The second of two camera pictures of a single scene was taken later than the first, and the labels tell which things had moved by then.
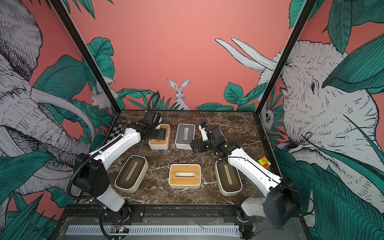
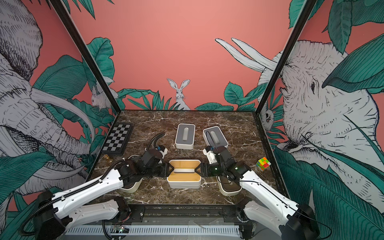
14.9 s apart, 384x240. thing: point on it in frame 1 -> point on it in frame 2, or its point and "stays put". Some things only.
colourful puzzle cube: (264, 162) stays put
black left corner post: (59, 7) stays put
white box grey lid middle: (185, 134) stays put
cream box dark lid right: (228, 178) stays put
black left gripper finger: (162, 135) -> (166, 172)
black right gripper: (196, 145) -> (204, 166)
